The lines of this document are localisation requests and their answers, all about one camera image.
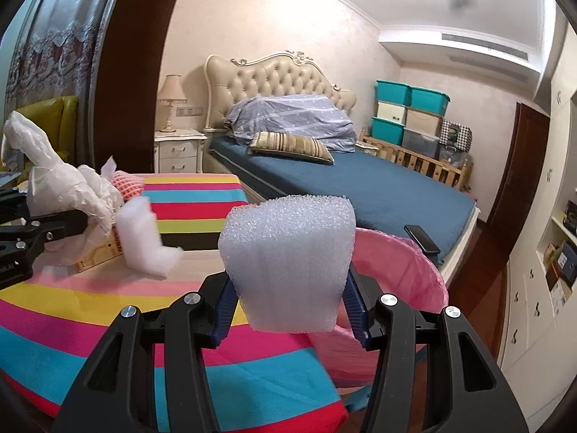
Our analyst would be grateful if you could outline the wooden crib rail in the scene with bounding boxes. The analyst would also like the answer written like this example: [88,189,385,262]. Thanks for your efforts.
[358,126,470,190]

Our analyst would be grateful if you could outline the grey clear storage box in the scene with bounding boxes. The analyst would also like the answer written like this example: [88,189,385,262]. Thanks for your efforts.
[401,127,442,160]

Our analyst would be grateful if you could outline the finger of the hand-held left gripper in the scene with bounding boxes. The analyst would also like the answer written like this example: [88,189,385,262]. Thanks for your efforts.
[0,210,89,258]
[0,186,30,214]

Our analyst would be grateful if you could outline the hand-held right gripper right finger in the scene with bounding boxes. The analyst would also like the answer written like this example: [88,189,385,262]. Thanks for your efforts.
[344,268,530,433]

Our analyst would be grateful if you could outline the beige storage box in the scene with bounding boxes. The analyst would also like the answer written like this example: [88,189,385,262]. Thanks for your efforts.
[405,108,445,137]

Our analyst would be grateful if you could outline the pink trash bag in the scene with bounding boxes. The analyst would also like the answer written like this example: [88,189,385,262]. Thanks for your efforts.
[313,227,450,389]

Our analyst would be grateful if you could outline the white foam sheet roll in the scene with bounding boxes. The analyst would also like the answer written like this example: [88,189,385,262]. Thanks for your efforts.
[218,195,358,335]

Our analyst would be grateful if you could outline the yellow leather armchair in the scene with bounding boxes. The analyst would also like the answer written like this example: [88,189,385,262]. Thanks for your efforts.
[4,96,79,169]

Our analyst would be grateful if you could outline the ceiling air vent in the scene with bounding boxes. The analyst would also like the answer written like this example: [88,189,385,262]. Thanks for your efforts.
[440,31,531,63]

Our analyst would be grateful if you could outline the white storage box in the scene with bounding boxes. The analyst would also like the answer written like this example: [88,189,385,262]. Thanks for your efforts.
[376,100,409,123]

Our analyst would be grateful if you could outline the dark wooden door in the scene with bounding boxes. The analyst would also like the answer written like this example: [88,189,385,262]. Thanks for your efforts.
[486,101,553,255]

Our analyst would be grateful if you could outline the dark wooden pillar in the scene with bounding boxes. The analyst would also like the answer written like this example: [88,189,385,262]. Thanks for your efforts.
[92,0,193,175]

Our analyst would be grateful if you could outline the white nightstand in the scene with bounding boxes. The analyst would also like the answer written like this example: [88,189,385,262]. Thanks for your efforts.
[154,128,208,175]

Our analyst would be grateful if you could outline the bed with tufted headboard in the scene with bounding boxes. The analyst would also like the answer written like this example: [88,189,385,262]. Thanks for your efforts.
[204,49,479,280]

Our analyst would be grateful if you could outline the pink foam fruit net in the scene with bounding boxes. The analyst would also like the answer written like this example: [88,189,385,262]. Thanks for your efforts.
[110,169,146,203]

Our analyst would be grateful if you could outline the rainbow striped tablecloth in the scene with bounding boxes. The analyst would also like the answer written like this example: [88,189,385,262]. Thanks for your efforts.
[0,172,350,433]

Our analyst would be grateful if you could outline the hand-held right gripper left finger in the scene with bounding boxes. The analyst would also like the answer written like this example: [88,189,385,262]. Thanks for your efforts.
[52,271,238,433]

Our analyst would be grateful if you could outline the white wrapper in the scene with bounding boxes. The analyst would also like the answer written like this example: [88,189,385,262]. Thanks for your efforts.
[76,156,125,238]

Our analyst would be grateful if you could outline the gold striped pillow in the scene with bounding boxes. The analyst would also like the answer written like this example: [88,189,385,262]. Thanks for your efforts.
[249,132,335,165]

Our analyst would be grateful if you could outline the lavender patterned duvet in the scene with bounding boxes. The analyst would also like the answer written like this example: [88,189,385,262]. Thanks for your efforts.
[224,94,359,153]

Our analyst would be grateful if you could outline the black white checked bag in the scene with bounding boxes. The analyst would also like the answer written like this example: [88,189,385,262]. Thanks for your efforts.
[440,118,474,150]

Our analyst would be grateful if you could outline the white foam piece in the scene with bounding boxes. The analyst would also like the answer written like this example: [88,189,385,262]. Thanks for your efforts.
[116,196,184,279]

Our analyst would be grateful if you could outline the white plastic bag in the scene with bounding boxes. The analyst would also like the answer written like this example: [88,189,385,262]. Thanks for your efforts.
[0,110,93,253]

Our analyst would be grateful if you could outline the table lamp with shade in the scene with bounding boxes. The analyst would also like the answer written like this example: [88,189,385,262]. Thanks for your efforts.
[157,74,187,133]

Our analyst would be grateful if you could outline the teal plastic storage box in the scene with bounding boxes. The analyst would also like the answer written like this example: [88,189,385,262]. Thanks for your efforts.
[376,80,412,106]
[409,85,452,117]
[371,117,407,145]

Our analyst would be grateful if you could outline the lace patterned curtain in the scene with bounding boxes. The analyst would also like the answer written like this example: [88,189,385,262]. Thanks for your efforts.
[0,0,132,178]

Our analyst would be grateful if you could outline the white built-in wardrobe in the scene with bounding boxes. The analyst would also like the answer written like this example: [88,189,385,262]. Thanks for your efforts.
[495,4,577,411]

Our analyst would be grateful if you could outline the black phone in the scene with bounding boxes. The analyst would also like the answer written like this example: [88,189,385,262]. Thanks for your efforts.
[403,224,441,256]

